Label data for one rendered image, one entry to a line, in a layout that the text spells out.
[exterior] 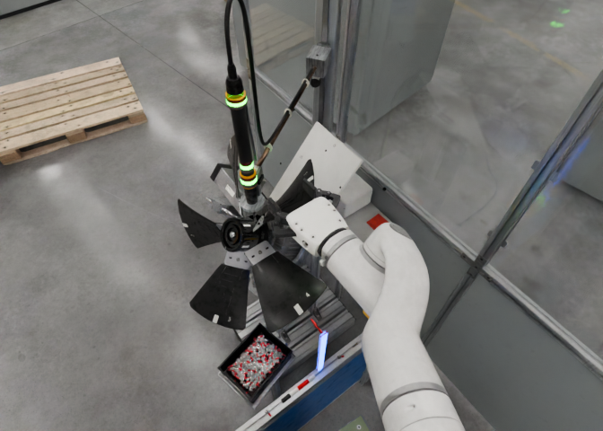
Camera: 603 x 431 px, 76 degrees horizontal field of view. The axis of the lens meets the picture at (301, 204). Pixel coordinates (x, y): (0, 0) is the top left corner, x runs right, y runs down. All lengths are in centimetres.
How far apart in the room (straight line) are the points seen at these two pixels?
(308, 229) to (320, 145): 74
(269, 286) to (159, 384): 137
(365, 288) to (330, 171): 79
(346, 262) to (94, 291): 235
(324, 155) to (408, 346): 98
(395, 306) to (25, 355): 253
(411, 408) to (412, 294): 17
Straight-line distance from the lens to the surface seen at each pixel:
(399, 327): 60
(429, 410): 52
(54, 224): 338
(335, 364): 151
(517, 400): 212
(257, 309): 245
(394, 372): 55
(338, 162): 141
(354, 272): 70
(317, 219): 77
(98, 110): 400
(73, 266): 308
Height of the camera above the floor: 230
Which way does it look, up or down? 51 degrees down
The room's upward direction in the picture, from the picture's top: straight up
